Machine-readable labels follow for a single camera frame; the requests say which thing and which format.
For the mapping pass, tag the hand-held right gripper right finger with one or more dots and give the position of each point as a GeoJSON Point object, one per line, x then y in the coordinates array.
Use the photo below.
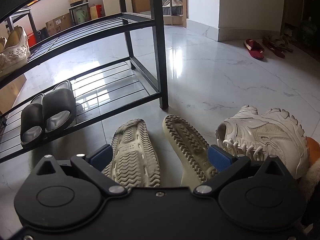
{"type": "Point", "coordinates": [221, 158]}

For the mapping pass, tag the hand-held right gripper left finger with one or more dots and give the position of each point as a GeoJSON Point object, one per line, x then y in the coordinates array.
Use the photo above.
{"type": "Point", "coordinates": [100, 156]}

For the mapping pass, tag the black metal shoe rack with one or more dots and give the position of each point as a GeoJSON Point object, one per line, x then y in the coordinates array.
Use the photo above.
{"type": "Point", "coordinates": [160, 55]}

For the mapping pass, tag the white chunky sneaker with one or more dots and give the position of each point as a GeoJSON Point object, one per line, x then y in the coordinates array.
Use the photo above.
{"type": "Point", "coordinates": [270, 135]}

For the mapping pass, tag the black slide slipper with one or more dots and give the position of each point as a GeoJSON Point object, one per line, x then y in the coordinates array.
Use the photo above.
{"type": "Point", "coordinates": [31, 115]}
{"type": "Point", "coordinates": [58, 100]}

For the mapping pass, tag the orange fur-lined slipper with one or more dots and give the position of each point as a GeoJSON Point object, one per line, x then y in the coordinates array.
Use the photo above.
{"type": "Point", "coordinates": [313, 147]}

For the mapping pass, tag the dark red slipper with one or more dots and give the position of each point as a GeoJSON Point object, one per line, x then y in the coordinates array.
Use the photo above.
{"type": "Point", "coordinates": [275, 49]}

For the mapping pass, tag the beige sandal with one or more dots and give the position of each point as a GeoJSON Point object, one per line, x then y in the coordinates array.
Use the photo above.
{"type": "Point", "coordinates": [281, 41]}

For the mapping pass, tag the black speaker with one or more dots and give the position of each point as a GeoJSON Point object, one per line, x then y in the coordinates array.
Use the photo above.
{"type": "Point", "coordinates": [41, 35]}

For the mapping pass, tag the red box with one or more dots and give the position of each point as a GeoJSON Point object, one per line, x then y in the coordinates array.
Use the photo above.
{"type": "Point", "coordinates": [32, 39]}

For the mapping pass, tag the white embroidered shoe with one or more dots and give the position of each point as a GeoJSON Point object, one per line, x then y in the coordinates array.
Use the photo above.
{"type": "Point", "coordinates": [17, 47]}

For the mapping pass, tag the cardboard box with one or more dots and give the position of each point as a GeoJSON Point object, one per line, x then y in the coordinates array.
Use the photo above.
{"type": "Point", "coordinates": [60, 23]}

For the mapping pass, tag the green kettle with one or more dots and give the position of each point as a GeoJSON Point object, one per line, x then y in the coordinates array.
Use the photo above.
{"type": "Point", "coordinates": [80, 15]}

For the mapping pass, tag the red bag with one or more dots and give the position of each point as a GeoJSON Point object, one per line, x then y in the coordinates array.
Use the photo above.
{"type": "Point", "coordinates": [97, 11]}

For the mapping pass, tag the black metal stand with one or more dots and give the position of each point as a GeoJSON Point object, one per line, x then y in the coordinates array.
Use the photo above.
{"type": "Point", "coordinates": [88, 10]}

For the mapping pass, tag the black table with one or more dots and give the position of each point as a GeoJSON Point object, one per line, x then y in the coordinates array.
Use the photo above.
{"type": "Point", "coordinates": [22, 10]}

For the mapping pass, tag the dark wooden door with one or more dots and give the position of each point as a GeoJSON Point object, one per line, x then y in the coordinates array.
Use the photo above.
{"type": "Point", "coordinates": [307, 0]}

